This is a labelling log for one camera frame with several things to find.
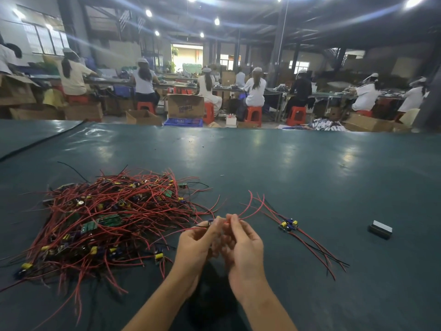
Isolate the person's left hand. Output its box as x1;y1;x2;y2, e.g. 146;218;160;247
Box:
171;217;227;295

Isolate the person's right hand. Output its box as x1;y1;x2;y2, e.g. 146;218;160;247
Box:
222;213;267;302

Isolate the pile of red-wired boards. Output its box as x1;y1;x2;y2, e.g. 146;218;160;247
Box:
0;165;221;328

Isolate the person's right forearm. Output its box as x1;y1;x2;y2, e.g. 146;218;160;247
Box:
233;282;299;331

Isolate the dark green table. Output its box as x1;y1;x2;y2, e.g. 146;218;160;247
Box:
0;119;441;331

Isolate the blue plastic crate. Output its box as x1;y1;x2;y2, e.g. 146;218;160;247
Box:
163;118;205;127

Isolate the small black grey block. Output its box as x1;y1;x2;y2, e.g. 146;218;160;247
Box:
368;219;394;240

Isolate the heap of black white items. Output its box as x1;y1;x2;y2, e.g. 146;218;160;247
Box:
308;118;347;132

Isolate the yellow sack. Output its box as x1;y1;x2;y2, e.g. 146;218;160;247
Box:
43;88;68;109

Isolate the large open cardboard box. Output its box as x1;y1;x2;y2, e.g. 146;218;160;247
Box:
0;74;39;106

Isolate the grid window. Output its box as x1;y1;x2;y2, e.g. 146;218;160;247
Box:
17;5;70;56

